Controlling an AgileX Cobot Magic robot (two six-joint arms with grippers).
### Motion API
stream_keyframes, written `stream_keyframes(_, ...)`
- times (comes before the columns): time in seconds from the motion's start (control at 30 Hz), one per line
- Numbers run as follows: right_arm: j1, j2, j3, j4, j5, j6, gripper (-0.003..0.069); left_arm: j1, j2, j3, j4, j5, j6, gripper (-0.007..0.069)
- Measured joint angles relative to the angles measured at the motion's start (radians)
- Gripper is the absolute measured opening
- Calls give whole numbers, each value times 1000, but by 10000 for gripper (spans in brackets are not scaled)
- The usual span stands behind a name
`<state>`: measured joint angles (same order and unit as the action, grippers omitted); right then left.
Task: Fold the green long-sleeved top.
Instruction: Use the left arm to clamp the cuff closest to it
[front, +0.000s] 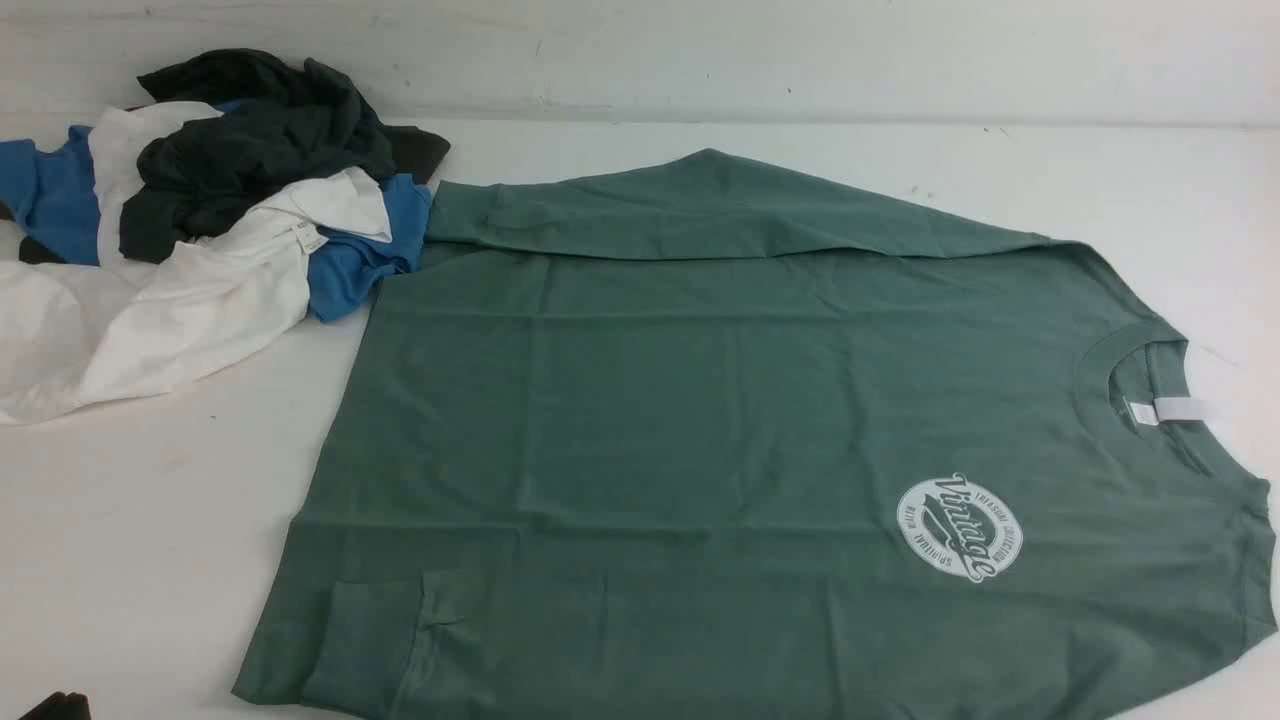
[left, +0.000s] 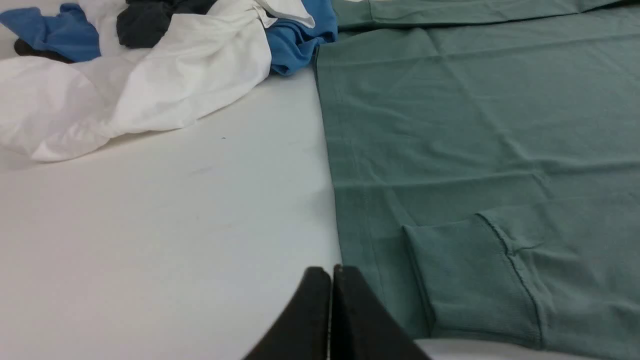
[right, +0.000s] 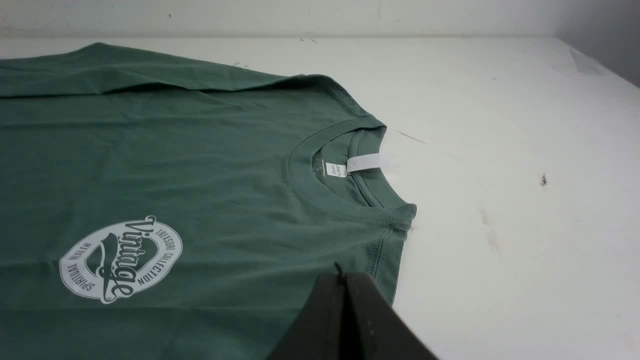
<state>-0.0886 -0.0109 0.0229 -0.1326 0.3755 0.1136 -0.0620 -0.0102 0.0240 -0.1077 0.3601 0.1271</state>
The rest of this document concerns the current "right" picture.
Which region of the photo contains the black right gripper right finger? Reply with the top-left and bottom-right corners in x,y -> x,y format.
345,272 -> 438,360

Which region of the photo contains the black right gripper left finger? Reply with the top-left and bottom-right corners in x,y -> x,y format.
267,273 -> 346,360

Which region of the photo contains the green long-sleeve top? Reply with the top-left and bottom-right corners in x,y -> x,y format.
0,43 -> 417,360

